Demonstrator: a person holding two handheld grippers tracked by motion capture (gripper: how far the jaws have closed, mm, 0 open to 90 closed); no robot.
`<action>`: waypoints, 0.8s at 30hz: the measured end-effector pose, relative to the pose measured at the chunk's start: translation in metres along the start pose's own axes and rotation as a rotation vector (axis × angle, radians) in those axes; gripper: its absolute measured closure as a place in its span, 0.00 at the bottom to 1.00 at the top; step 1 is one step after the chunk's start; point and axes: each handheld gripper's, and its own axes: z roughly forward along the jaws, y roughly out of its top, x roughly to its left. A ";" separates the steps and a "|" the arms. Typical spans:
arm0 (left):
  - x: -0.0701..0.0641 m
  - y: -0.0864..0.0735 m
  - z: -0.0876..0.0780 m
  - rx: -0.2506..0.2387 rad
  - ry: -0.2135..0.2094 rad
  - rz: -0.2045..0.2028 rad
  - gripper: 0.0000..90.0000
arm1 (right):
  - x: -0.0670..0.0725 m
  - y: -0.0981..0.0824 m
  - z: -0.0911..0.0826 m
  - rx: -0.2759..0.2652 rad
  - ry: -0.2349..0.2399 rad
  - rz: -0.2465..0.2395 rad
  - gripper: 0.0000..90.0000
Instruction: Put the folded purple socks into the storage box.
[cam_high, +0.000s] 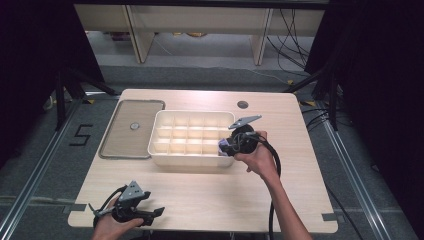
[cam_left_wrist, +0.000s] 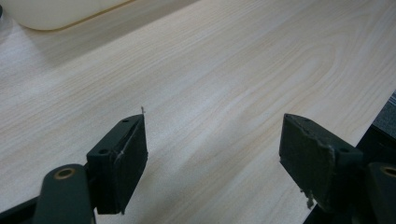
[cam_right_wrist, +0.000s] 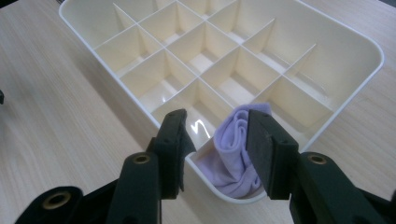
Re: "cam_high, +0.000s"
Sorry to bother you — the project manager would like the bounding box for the person's left hand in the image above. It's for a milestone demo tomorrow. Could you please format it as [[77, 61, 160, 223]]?
[[90, 196, 145, 240]]

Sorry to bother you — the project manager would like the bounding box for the black metal stand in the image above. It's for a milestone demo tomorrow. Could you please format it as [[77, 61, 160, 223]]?
[[53, 65, 118, 132], [283, 65, 342, 132]]

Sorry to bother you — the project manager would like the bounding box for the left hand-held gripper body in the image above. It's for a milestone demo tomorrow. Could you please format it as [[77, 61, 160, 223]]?
[[111, 180, 152, 224]]

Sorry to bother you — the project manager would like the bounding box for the grey tape strip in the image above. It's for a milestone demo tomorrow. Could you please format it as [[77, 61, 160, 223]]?
[[321, 212, 345, 224], [62, 203, 88, 215]]

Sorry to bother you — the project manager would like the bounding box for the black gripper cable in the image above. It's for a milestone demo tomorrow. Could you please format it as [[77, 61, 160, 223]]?
[[87, 184, 129, 229], [245, 131, 283, 240]]

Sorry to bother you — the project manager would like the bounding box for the bundle of black floor cables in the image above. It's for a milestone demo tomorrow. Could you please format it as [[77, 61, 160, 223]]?
[[265, 8, 316, 75]]

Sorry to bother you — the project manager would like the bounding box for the light wooden desk frame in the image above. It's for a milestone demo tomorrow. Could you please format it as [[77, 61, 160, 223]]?
[[73, 3, 326, 67]]

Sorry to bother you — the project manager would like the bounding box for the cream divided organizer box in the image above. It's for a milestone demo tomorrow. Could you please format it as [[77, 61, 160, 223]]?
[[147, 109, 238, 168]]

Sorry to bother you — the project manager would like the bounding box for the aluminium floor rail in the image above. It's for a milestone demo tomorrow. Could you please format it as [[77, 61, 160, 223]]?
[[0, 98, 85, 240], [319, 113, 392, 240]]

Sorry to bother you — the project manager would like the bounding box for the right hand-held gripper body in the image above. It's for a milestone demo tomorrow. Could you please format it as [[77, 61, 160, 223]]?
[[227, 114, 263, 157]]

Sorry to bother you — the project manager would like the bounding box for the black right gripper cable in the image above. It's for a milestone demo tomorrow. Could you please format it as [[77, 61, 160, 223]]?
[[245, 131, 283, 240]]

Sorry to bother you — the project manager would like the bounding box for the person's right hand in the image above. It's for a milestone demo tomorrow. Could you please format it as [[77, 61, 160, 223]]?
[[233, 130, 279, 183]]

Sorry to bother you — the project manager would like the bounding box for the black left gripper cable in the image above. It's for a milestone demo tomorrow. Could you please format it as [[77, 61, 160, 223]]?
[[87, 184, 129, 229]]

